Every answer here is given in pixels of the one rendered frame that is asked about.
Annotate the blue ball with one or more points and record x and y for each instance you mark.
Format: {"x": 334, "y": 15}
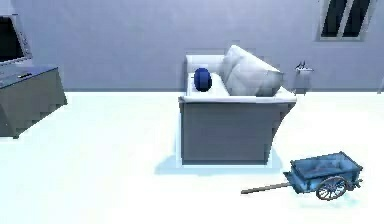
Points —
{"x": 202, "y": 79}

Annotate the white armchair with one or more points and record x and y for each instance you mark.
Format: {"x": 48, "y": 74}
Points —
{"x": 226, "y": 130}

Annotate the white cushion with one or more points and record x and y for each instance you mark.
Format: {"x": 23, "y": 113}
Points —
{"x": 248, "y": 73}

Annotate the blue toy cart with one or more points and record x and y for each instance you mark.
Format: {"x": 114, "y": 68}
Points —
{"x": 320, "y": 173}

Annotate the grey cabinet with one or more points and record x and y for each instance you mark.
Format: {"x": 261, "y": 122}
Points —
{"x": 30, "y": 96}

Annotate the black remote control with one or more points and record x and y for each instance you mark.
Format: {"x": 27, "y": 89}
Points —
{"x": 25, "y": 75}

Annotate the dark window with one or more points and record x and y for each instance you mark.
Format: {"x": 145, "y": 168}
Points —
{"x": 345, "y": 18}

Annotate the black television set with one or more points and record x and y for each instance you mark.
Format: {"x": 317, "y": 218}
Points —
{"x": 10, "y": 40}

